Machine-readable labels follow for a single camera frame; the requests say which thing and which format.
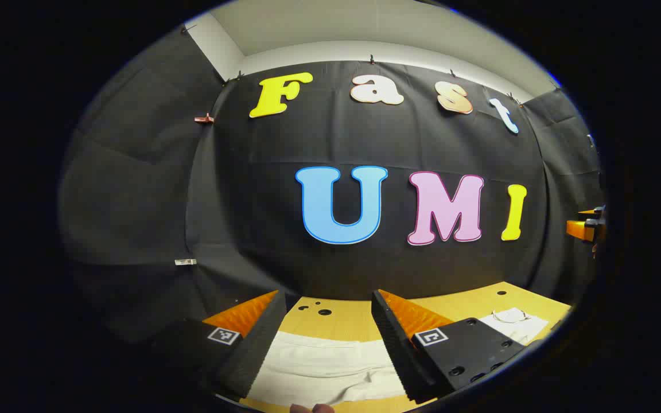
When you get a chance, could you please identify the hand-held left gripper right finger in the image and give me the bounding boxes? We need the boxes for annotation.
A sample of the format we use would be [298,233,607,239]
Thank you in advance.
[371,290,527,404]

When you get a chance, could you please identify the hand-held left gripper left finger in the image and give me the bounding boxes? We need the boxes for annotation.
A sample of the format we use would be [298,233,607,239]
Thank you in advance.
[155,290,288,400]

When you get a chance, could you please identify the white jeans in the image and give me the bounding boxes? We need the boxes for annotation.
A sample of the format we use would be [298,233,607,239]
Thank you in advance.
[247,308,549,405]

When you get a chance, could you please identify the black backdrop cloth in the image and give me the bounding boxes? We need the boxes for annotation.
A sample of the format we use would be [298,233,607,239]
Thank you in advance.
[58,26,605,345]

